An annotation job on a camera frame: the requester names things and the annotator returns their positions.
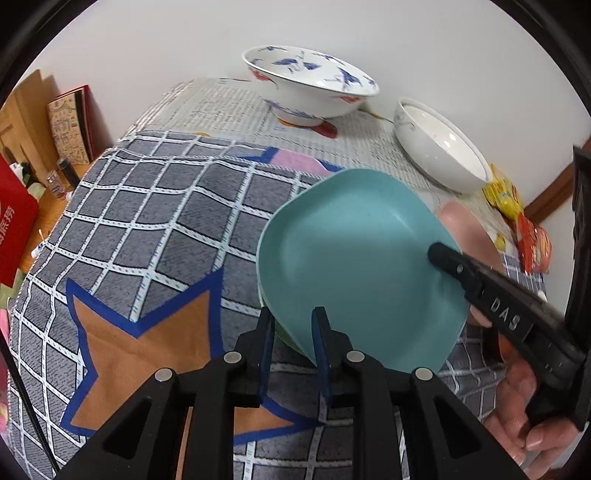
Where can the wooden board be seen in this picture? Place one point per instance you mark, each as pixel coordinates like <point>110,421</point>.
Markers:
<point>27,115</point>

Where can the large white bowl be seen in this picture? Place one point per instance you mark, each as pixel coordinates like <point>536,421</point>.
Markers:
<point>443,147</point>

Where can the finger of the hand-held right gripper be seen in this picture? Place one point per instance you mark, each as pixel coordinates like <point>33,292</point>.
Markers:
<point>455,263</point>

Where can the brown wooden door frame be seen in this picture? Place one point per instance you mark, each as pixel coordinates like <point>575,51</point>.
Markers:
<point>556,189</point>

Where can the green plate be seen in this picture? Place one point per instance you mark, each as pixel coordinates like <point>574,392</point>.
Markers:
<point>288,340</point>

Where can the yellow snack bag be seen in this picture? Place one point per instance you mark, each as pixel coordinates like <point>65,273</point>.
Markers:
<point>503,191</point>

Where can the red snack bag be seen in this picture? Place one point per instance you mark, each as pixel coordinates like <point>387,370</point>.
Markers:
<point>533,244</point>

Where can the wooden side table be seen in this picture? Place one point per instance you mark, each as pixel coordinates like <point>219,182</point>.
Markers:
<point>46,217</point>

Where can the person's right hand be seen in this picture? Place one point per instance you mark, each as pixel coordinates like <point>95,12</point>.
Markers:
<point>512,415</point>

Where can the beige book with red edge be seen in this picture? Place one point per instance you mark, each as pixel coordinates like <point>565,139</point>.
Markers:
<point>69,129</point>

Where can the red box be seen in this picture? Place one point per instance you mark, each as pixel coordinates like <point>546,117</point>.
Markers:
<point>14,221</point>

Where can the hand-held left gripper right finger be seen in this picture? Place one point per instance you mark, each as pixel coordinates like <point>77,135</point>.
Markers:
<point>321,364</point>

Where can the blue patterned white bowl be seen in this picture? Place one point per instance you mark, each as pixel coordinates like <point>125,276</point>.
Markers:
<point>304,97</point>

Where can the small clear glass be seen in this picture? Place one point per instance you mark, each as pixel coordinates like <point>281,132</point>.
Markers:
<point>54,183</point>

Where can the pink plate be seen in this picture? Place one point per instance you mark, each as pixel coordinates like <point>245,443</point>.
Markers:
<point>466,230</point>

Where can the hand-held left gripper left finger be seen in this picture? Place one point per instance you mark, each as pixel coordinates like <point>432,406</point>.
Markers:
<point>265,355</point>

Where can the grey checkered star tablecloth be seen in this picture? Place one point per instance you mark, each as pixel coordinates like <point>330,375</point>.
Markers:
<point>138,207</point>

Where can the teal plate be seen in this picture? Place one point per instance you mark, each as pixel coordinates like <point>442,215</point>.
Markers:
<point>360,267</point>

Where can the dark small bottle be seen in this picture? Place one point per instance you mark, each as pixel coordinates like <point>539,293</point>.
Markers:
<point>69,173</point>

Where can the newspaper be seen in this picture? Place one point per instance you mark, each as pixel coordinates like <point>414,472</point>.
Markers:
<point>221,110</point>

